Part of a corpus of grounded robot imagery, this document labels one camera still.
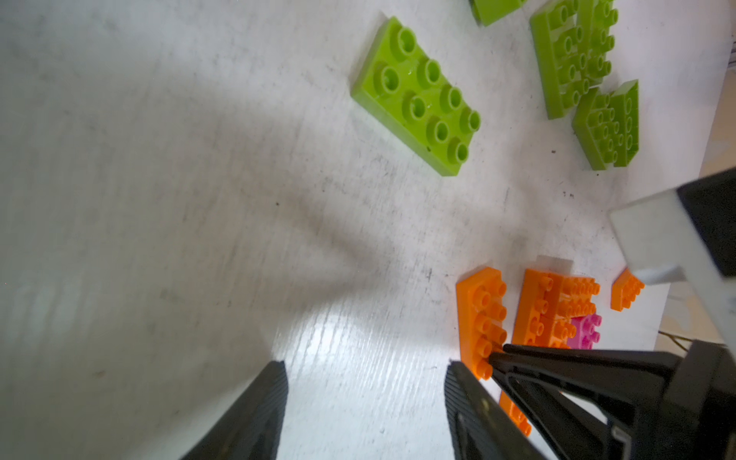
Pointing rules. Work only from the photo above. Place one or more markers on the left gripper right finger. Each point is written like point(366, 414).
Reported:
point(478, 426)

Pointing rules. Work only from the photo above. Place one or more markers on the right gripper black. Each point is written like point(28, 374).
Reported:
point(675, 407)

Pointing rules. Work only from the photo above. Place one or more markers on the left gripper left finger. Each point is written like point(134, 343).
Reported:
point(251, 428)

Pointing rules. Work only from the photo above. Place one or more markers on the orange brick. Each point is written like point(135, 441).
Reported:
point(625, 290)
point(538, 321)
point(576, 297)
point(480, 319)
point(515, 414)

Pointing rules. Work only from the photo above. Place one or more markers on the pink small square brick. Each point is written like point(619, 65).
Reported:
point(586, 335)

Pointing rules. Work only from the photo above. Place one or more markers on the green brick lower centre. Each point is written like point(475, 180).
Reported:
point(607, 126)

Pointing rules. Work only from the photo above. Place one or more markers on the green brick lower left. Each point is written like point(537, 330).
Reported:
point(407, 91)

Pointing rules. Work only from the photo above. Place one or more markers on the green brick tilted centre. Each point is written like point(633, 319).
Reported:
point(557, 40)

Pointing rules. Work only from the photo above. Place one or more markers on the green brick upper centre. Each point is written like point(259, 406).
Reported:
point(596, 17)

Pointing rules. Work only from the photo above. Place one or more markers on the small green square brick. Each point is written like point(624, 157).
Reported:
point(487, 12)

